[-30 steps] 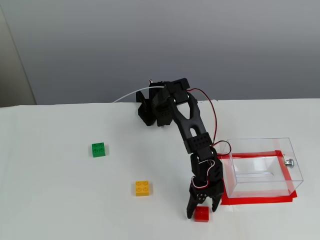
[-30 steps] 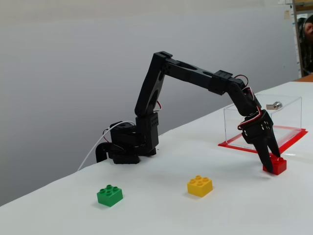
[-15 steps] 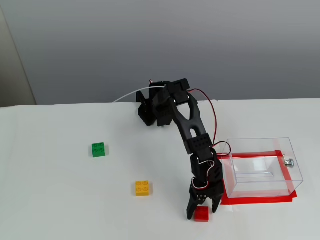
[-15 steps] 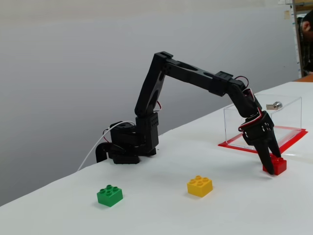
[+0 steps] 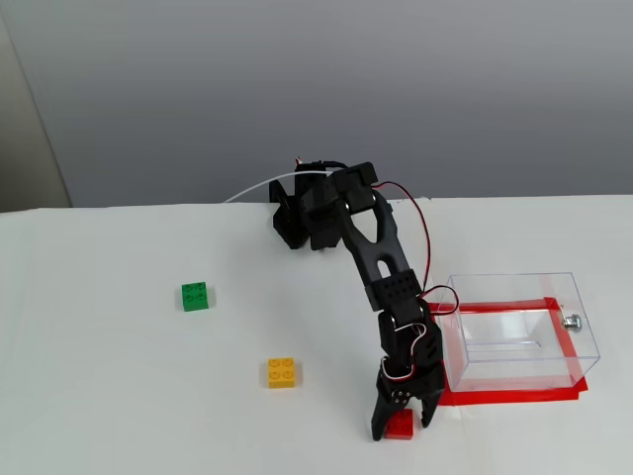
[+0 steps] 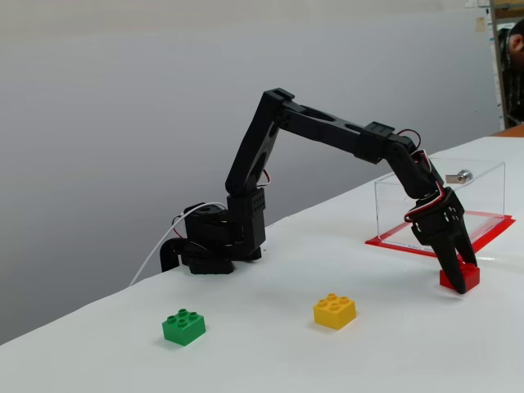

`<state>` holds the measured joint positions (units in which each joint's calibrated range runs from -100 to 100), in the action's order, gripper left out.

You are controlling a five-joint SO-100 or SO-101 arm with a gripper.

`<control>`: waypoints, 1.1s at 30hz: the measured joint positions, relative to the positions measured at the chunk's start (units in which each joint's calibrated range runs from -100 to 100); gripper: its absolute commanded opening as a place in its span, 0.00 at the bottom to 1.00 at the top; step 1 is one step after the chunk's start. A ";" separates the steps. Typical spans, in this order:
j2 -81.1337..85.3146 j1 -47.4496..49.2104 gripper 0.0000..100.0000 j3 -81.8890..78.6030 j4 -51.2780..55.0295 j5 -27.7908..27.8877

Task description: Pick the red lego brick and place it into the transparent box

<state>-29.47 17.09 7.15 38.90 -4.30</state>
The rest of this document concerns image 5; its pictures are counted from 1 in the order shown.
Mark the silver box lock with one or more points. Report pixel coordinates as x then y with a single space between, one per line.
572 322

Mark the red lego brick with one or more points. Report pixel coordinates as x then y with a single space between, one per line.
403 428

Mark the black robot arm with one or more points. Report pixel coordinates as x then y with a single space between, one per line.
376 242

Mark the black table clamp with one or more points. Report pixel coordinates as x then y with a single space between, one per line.
278 195

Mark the red tape frame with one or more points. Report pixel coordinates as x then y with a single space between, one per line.
519 397

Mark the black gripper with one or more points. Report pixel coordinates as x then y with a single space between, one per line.
402 394

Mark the green lego brick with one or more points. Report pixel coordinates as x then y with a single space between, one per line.
195 297

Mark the transparent plastic box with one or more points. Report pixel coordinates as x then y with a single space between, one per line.
514 366

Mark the yellow lego brick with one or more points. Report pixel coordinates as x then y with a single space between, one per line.
283 373

